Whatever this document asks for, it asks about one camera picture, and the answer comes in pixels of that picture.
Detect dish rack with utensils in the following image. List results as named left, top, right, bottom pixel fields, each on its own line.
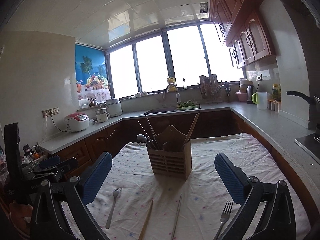
left=199, top=74, right=223, bottom=103

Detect wall power strip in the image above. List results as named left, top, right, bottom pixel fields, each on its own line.
left=42, top=107, right=60, bottom=118

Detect steel fork right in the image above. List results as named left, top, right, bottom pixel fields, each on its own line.
left=213, top=200, right=233, bottom=240

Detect small white cooking pot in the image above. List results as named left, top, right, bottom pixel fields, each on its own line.
left=95, top=108, right=111, bottom=123

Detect wooden utensil holder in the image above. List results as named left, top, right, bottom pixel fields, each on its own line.
left=146, top=125, right=192, bottom=180

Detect wooden chopstick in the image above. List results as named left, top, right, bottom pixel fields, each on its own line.
left=138, top=199, right=153, bottom=240
left=145, top=115, right=159, bottom=150

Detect wooden upper cabinets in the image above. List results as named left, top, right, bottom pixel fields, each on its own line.
left=209, top=0, right=276, bottom=68

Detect steel fork left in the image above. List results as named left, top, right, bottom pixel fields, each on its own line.
left=105, top=187, right=122, bottom=229

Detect green vegetables basket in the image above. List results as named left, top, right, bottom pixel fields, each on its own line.
left=177, top=100, right=200, bottom=110

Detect spice jar set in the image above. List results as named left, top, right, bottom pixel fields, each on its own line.
left=267, top=83, right=281, bottom=112

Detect white rice cooker pot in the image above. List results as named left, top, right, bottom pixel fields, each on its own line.
left=105, top=98, right=123, bottom=117

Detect steel electric kettle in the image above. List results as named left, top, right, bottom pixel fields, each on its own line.
left=246, top=85, right=254, bottom=104

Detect pink bowl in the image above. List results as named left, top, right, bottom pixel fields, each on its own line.
left=235, top=92, right=247, bottom=102

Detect steel fork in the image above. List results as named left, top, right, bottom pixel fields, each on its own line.
left=105, top=187, right=122, bottom=229
left=213, top=200, right=233, bottom=240

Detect tropical fruit poster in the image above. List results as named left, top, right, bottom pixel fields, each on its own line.
left=75, top=44, right=111, bottom=102

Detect kitchen faucet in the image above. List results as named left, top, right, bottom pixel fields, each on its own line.
left=162, top=83, right=181, bottom=103

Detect black wok pan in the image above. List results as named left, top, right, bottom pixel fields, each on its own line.
left=286, top=90, right=320, bottom=112

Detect white pitcher green handle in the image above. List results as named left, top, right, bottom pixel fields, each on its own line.
left=252, top=92, right=268, bottom=110

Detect white floral tablecloth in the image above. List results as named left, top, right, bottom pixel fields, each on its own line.
left=61, top=132, right=312, bottom=240

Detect steel spoon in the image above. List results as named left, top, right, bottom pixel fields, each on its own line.
left=136, top=134, right=149, bottom=146

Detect red white rice cooker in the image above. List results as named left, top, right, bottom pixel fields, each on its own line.
left=64, top=113, right=89, bottom=132

